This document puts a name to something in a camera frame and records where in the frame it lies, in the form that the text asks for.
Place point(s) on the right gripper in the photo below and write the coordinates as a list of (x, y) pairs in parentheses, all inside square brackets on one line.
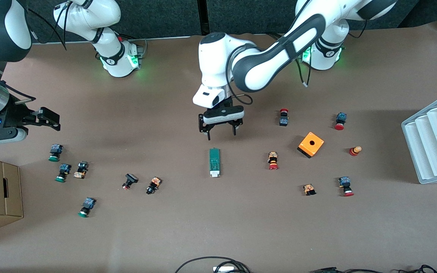
[(9, 115)]

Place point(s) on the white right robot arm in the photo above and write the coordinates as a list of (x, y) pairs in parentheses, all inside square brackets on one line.
[(112, 57)]

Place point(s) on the red button blue block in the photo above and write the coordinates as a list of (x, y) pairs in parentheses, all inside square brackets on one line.
[(344, 182), (340, 118)]

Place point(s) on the black vertical post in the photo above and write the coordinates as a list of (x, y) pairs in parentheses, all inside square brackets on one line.
[(202, 17)]

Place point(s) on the red button black block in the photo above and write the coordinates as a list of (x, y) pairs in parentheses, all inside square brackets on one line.
[(283, 120)]

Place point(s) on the black button orange block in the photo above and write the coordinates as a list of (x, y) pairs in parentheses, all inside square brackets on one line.
[(154, 184)]

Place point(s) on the black square button red base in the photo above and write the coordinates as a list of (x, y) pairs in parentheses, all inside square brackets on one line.
[(130, 179)]

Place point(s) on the grey ridged tray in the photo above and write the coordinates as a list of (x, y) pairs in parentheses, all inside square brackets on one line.
[(434, 144)]

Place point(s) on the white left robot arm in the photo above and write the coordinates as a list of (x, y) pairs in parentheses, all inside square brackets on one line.
[(264, 64)]

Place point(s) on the red button orange block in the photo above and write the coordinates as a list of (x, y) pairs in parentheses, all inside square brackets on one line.
[(272, 157)]

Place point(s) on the small orange contact block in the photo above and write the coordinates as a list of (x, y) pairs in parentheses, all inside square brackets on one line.
[(309, 189)]

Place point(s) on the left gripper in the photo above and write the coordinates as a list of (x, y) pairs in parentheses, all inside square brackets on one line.
[(208, 127)]

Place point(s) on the green push button blue block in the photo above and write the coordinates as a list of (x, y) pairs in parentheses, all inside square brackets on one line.
[(56, 149), (88, 204), (64, 169)]

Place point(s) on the orange button enclosure box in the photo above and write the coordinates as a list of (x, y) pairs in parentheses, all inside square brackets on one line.
[(313, 146)]

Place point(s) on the red yellow mushroom button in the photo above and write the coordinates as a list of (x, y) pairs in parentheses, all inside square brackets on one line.
[(354, 151)]

